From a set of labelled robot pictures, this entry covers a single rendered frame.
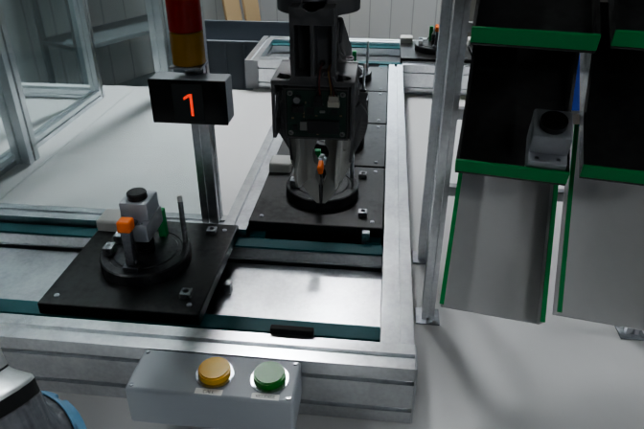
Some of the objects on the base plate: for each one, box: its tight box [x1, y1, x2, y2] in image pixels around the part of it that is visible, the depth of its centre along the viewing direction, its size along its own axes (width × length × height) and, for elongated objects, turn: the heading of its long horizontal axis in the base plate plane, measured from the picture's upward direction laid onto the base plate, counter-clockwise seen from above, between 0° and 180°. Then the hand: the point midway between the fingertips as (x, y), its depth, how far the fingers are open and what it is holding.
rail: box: [0, 313, 418, 424], centre depth 83 cm, size 6×89×11 cm, turn 84°
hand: (322, 188), depth 61 cm, fingers closed
